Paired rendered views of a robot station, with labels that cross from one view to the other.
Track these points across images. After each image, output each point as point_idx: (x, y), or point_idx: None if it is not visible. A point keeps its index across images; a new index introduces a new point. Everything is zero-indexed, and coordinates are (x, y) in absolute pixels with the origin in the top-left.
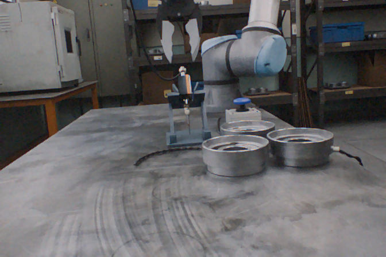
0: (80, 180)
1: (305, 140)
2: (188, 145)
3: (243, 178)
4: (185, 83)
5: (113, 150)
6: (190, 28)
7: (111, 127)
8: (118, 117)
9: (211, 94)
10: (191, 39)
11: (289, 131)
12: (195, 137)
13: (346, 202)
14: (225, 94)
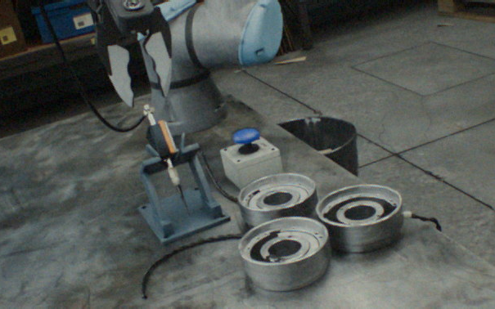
0: None
1: (365, 206)
2: (192, 234)
3: (308, 289)
4: (163, 136)
5: (80, 269)
6: (154, 48)
7: (26, 208)
8: (14, 175)
9: (169, 105)
10: (159, 65)
11: (339, 193)
12: (195, 215)
13: (443, 305)
14: (195, 102)
